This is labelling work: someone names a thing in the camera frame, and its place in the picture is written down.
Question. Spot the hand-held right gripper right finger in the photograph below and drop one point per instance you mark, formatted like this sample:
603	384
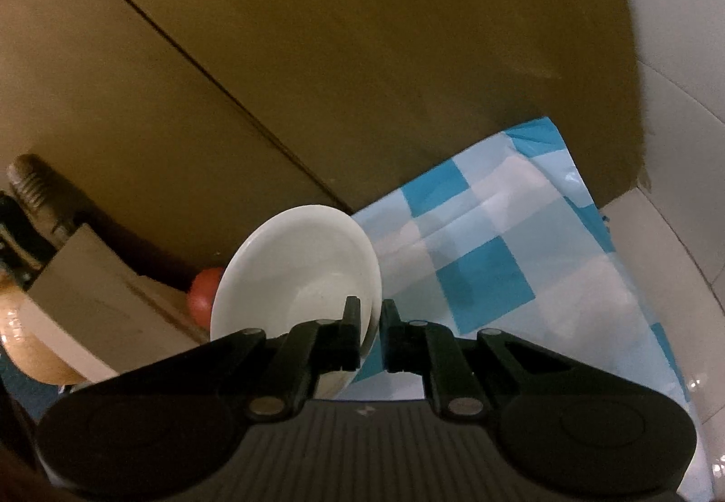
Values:
391	338

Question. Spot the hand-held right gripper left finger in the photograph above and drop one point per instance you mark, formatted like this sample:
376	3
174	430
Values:
351	332

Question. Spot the large cream bowl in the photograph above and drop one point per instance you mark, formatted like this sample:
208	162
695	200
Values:
294	264

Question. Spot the blue white checked tablecloth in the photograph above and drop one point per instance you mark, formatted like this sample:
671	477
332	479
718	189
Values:
481	275

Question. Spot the red tomato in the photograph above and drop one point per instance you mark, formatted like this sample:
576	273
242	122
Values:
201	295

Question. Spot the wooden knife block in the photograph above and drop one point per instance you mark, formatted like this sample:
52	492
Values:
102	298

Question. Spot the brown wooden cabinet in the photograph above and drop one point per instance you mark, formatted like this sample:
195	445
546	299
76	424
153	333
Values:
283	54

